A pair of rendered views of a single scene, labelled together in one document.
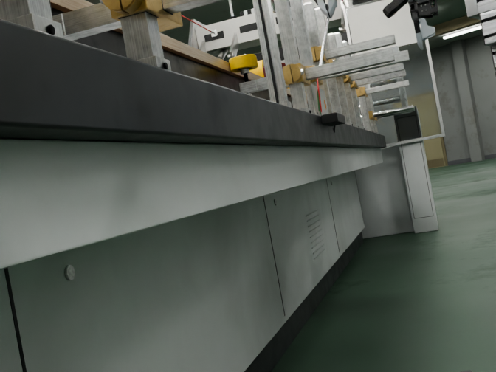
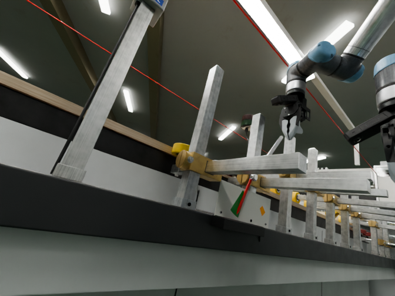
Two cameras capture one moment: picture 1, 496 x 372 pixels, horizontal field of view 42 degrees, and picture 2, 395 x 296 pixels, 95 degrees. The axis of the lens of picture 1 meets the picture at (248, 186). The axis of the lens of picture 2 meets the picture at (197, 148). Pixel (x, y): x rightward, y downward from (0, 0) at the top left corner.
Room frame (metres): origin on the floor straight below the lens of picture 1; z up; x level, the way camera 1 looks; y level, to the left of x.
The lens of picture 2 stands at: (1.39, -0.50, 0.70)
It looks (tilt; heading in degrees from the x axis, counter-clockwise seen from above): 19 degrees up; 40
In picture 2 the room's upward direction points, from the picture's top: 14 degrees clockwise
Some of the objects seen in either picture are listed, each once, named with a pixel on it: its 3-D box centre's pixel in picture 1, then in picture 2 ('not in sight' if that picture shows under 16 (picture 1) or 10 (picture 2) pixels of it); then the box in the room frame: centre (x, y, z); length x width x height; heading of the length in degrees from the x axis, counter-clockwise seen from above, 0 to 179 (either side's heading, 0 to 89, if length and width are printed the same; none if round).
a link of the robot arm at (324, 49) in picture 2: not in sight; (319, 60); (2.02, -0.45, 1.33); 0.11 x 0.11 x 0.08; 47
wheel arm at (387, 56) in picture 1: (314, 73); (216, 168); (1.79, -0.24, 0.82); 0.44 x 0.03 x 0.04; 74
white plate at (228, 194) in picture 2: (320, 102); (247, 206); (1.97, -0.26, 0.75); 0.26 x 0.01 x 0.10; 164
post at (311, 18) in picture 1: (319, 70); (286, 185); (2.24, -0.32, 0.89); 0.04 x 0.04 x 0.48; 74
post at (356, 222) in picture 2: (351, 88); (355, 217); (3.20, -0.60, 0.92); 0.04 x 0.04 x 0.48; 74
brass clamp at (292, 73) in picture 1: (296, 75); (200, 166); (1.78, -0.19, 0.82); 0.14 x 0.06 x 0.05; 164
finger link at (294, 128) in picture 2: (333, 3); (297, 129); (2.07, -0.38, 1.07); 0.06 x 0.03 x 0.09; 155
